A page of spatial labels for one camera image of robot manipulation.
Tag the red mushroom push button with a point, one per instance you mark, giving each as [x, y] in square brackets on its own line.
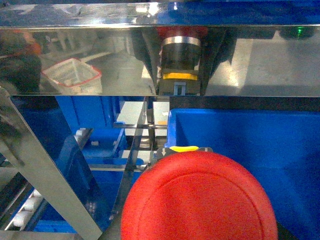
[197, 195]

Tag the blue bin on left shelf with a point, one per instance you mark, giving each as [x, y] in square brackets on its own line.
[280, 148]

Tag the steel rack upright post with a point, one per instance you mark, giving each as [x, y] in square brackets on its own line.
[28, 156]

